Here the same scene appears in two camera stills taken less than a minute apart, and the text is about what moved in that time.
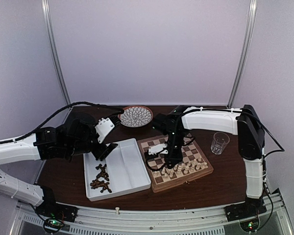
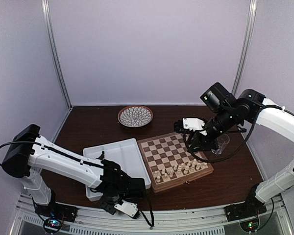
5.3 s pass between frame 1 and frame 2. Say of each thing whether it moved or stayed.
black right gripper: moved
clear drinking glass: stayed
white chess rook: stayed
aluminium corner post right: stayed
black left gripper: moved
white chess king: stayed
